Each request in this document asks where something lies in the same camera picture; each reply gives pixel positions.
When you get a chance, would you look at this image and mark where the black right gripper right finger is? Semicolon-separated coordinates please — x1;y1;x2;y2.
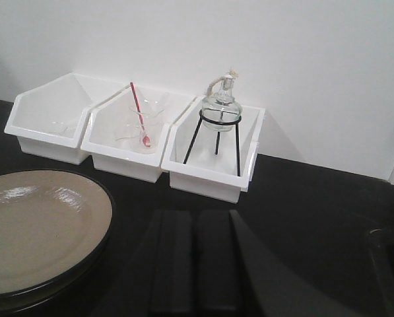
196;210;348;316

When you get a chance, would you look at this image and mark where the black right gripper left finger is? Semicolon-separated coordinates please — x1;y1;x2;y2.
117;211;193;316

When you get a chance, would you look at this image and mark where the beige plate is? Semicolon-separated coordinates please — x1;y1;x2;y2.
0;170;115;315

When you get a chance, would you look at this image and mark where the white bin right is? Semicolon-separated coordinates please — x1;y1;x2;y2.
161;96;265;203

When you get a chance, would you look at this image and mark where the white bin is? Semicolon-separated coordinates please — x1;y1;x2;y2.
81;85;194;183
3;72;95;165
161;96;265;203

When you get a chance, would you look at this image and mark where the red white stirring rod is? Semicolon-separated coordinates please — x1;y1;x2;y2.
130;82;151;148

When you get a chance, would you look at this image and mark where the glass beaker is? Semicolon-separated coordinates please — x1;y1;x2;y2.
114;123;157;155

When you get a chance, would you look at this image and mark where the white bin middle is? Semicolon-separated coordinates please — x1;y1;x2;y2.
81;85;194;183

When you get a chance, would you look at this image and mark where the black countertop sink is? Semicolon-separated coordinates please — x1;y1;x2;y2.
367;229;394;316

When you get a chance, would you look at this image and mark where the glass alcohol lamp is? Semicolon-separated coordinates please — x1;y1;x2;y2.
201;70;242;132

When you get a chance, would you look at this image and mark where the glass conical flask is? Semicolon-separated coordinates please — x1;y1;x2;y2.
129;93;170;126

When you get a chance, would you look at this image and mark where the white bin left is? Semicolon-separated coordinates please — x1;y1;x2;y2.
3;72;95;165

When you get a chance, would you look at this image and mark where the black wire tripod stand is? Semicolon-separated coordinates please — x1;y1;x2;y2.
182;109;243;177

